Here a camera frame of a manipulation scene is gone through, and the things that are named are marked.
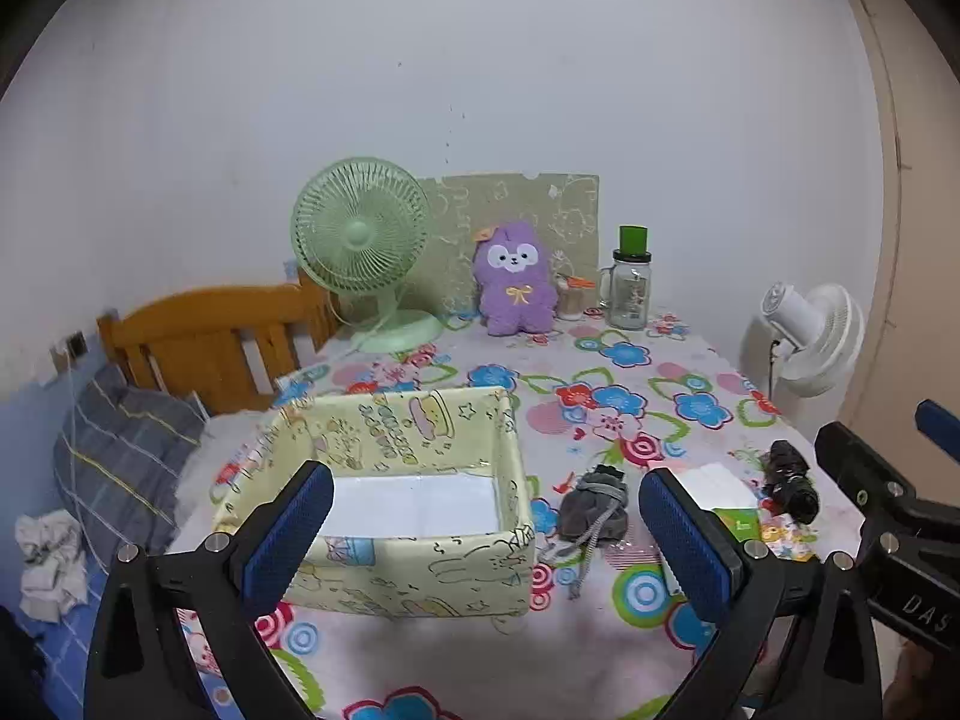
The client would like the green patterned board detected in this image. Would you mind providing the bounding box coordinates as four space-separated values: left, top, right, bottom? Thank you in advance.
416 172 601 316

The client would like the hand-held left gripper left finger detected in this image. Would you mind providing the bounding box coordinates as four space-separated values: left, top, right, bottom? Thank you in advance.
84 460 335 720

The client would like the small swab jar orange lid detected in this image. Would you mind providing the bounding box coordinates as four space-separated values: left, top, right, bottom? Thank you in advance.
559 270 599 316

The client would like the glass jar mug green lid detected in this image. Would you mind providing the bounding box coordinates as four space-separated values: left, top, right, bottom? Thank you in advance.
596 225 653 331

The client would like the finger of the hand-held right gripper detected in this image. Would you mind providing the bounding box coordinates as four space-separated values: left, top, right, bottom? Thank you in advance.
915 399 960 464
815 421 920 533

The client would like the purple plush toy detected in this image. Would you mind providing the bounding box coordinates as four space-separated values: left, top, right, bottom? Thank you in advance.
472 221 560 337

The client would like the yellow cartoon fabric storage box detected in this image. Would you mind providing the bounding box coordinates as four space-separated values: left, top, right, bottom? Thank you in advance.
210 386 537 620

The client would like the crumpled white cloth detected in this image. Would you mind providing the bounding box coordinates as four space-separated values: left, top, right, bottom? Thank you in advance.
15 510 89 623

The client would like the blue checked bedsheet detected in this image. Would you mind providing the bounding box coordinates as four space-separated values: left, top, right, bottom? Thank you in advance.
15 555 233 720

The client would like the grey drawstring pouch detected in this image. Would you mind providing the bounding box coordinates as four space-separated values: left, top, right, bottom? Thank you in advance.
536 465 631 601

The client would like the black plastic bag roll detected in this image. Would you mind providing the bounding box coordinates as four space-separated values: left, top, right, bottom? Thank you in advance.
757 440 820 520

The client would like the white tissue pack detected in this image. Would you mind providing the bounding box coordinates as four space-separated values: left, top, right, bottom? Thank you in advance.
679 463 762 511

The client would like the wooden headboard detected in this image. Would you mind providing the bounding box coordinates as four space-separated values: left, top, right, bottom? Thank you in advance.
97 270 342 415

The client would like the white blanket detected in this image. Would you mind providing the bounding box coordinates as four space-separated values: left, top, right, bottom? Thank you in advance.
176 411 271 533

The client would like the floral tablecloth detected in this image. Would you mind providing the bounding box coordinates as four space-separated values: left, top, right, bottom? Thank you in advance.
161 307 863 720

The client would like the colourful cartoon packet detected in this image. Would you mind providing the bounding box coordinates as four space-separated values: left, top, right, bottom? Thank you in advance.
760 516 816 563

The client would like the green desk fan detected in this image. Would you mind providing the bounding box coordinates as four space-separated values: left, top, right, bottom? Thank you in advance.
291 157 445 353

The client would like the beige door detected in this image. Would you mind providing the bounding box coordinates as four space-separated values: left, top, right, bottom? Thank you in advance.
829 0 960 458

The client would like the grey plaid pillow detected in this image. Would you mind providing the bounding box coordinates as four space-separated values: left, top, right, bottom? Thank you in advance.
52 364 205 563

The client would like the white fan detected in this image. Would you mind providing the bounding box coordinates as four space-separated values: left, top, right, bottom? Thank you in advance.
742 283 867 398

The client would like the green and white packet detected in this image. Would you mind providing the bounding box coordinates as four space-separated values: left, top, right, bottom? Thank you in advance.
664 506 762 599

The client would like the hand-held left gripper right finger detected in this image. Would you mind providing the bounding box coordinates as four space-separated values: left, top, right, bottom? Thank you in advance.
637 467 882 720

